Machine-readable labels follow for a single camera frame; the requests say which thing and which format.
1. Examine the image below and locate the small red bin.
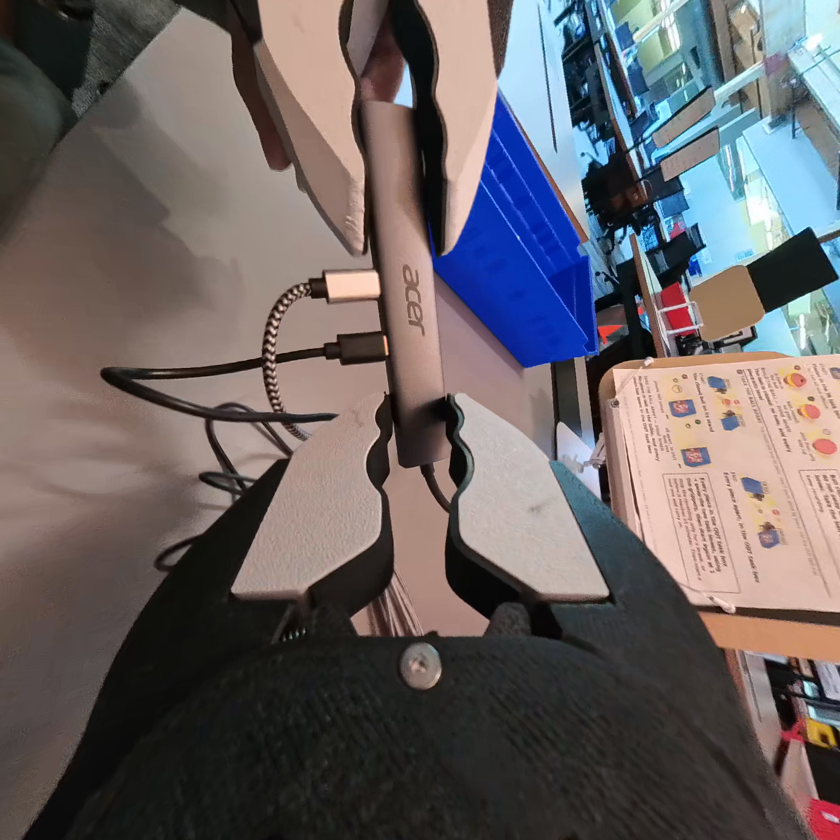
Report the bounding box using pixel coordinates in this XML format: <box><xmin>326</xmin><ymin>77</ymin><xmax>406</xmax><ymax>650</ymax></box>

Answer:
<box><xmin>655</xmin><ymin>281</ymin><xmax>704</xmax><ymax>337</ymax></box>

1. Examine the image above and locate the blue plastic bin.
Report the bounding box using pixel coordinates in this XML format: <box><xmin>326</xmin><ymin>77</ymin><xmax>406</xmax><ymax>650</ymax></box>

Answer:
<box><xmin>428</xmin><ymin>91</ymin><xmax>601</xmax><ymax>370</ymax></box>

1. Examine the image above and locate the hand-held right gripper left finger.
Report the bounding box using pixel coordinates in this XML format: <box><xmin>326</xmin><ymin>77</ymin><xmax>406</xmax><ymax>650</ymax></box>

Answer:
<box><xmin>230</xmin><ymin>392</ymin><xmax>395</xmax><ymax>603</ymax></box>

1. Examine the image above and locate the instruction sheet on clipboard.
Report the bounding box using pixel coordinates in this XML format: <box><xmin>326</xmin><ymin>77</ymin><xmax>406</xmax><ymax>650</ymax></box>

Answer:
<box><xmin>599</xmin><ymin>351</ymin><xmax>840</xmax><ymax>662</ymax></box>

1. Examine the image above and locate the white board stand base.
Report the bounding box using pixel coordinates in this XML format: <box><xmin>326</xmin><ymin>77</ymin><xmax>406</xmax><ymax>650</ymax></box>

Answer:
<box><xmin>555</xmin><ymin>420</ymin><xmax>609</xmax><ymax>501</ymax></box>

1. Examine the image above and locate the braided usb cable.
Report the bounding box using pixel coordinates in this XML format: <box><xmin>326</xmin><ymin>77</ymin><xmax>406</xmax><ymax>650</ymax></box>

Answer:
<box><xmin>261</xmin><ymin>268</ymin><xmax>426</xmax><ymax>639</ymax></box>

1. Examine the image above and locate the printed instruction sheet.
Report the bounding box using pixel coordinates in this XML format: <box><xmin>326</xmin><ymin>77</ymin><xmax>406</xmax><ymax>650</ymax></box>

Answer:
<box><xmin>612</xmin><ymin>354</ymin><xmax>840</xmax><ymax>616</ymax></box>

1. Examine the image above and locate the beige and black display board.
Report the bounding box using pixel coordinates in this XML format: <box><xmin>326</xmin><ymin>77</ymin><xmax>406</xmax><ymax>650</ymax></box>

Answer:
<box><xmin>691</xmin><ymin>226</ymin><xmax>840</xmax><ymax>343</ymax></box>

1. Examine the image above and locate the black usb-c cable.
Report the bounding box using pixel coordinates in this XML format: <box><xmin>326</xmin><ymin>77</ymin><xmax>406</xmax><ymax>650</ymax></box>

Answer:
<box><xmin>100</xmin><ymin>330</ymin><xmax>390</xmax><ymax>424</ymax></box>

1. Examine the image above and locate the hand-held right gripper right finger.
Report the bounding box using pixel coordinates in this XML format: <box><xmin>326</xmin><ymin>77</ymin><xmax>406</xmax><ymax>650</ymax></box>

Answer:
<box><xmin>446</xmin><ymin>392</ymin><xmax>611</xmax><ymax>605</ymax></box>

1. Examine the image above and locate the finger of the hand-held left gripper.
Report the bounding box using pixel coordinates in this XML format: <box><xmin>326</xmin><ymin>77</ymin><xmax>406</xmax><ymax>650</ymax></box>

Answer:
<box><xmin>392</xmin><ymin>0</ymin><xmax>505</xmax><ymax>258</ymax></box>
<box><xmin>251</xmin><ymin>0</ymin><xmax>370</xmax><ymax>258</ymax></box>

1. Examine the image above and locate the person's left hand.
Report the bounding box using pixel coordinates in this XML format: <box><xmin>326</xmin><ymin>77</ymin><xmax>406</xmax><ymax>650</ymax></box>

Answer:
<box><xmin>225</xmin><ymin>16</ymin><xmax>294</xmax><ymax>173</ymax></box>

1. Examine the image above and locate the grey usb hub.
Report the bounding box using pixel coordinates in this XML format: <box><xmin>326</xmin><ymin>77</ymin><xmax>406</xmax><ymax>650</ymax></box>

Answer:
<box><xmin>357</xmin><ymin>100</ymin><xmax>455</xmax><ymax>469</ymax></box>

